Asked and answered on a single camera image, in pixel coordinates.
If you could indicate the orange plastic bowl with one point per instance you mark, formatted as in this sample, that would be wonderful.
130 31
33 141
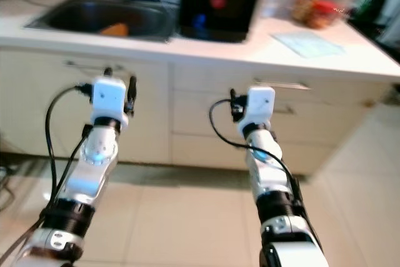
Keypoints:
114 29

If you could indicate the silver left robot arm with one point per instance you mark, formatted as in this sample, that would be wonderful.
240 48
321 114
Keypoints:
97 154

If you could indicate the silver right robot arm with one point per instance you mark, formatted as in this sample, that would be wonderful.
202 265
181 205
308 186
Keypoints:
262 161

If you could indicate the pale blue cloth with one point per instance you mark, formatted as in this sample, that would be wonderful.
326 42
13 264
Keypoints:
309 45

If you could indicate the stainless steel sink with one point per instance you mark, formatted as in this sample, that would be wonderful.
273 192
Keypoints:
75 14

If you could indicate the black water dispenser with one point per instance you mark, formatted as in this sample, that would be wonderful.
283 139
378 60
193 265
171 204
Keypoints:
222 4

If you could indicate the red lid snack jar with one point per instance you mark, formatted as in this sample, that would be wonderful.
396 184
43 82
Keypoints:
325 14
305 1

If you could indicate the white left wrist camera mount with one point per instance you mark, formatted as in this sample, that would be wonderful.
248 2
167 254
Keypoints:
109 95

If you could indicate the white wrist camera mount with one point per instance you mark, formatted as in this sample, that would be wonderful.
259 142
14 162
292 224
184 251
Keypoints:
259 101
109 95

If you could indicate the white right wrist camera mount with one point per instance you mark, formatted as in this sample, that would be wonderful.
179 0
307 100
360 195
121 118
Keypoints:
259 101

